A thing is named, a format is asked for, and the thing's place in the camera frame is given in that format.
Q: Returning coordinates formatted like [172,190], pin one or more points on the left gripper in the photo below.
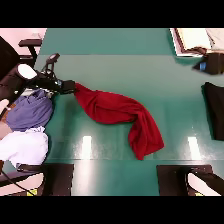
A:
[68,87]

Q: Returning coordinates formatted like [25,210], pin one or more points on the red garment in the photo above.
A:
[110,108]

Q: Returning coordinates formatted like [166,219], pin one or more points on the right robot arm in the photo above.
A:
[203,185]

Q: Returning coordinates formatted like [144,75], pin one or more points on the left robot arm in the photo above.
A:
[27,72]

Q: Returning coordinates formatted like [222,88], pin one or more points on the blue garment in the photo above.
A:
[30,111]

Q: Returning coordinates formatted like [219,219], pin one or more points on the white garment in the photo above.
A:
[23,146]

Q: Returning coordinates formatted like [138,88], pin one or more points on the black garment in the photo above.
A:
[216,110]

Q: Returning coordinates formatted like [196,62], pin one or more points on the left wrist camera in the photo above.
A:
[53,58]

